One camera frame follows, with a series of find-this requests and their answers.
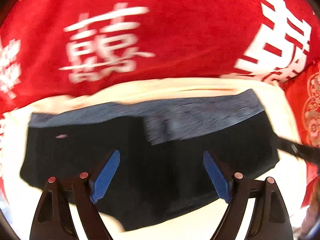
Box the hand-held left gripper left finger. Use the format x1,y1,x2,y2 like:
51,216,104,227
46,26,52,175
29,149,121,240

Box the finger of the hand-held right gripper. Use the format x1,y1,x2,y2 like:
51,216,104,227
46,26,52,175
276,136,320,163

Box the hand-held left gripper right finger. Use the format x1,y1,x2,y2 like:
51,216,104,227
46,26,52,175
202,151,294,240

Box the black pants with blue stripes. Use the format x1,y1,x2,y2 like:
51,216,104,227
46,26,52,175
20,89,280,232

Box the red patterned pillow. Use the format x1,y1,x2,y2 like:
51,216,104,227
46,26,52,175
282,61,320,207

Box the peach blanket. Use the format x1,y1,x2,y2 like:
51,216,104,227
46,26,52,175
0,77,304,240

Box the red printed blanket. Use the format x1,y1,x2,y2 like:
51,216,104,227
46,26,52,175
0,0,320,198

